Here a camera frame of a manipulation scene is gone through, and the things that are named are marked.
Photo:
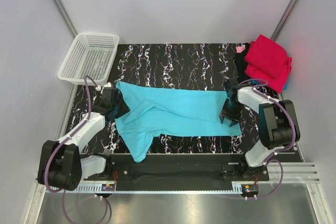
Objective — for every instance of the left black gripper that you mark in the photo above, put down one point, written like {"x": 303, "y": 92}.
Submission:
{"x": 125, "y": 109}

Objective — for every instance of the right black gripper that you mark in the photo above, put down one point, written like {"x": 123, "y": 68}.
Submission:
{"x": 234, "y": 118}

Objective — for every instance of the cyan t shirt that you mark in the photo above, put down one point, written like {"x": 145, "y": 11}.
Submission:
{"x": 175, "y": 112}

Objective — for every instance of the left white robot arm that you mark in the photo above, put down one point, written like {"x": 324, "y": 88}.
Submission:
{"x": 61, "y": 167}

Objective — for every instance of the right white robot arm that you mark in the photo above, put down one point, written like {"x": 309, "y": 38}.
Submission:
{"x": 278, "y": 127}

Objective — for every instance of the folded blue t shirt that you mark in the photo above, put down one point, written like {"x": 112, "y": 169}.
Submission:
{"x": 258, "y": 81}

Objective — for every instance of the folded black t shirt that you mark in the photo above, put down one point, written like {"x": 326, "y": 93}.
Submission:
{"x": 241, "y": 63}

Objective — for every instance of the white plastic basket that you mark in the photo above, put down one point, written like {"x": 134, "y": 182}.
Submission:
{"x": 90, "y": 54}

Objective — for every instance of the folded red t shirt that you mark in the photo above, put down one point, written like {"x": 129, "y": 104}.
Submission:
{"x": 267, "y": 60}

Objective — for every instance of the pink paper tag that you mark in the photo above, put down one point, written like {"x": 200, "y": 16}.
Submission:
{"x": 240, "y": 49}

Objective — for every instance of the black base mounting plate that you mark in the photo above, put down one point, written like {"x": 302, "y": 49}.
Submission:
{"x": 183, "y": 172}

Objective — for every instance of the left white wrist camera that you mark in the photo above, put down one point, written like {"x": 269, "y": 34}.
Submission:
{"x": 108, "y": 85}

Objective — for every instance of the left corner metal post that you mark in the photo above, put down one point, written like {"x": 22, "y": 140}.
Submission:
{"x": 65, "y": 17}

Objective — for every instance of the corner metal post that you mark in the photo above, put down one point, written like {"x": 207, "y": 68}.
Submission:
{"x": 284, "y": 18}
{"x": 65, "y": 17}

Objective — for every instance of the right corner metal post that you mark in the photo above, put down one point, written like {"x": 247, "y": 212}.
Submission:
{"x": 284, "y": 18}

